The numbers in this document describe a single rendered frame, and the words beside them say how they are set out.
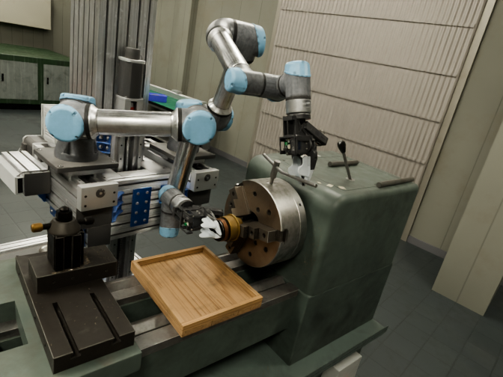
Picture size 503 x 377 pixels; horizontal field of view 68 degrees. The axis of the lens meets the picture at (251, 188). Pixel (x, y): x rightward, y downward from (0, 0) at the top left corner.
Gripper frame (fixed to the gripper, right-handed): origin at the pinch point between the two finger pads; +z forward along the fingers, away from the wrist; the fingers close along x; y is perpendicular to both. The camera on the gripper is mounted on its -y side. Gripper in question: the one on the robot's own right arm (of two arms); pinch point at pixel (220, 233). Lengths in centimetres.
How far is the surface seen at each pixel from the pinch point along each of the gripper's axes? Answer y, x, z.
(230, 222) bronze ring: -4.1, 3.0, -0.9
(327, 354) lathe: -49, -55, 21
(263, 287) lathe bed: -19.6, -23.0, 5.5
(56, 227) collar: 46.2, 5.9, -7.7
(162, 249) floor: -64, -108, -157
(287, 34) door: -290, 86, -304
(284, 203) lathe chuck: -19.4, 11.5, 6.5
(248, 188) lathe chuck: -15.0, 11.3, -8.2
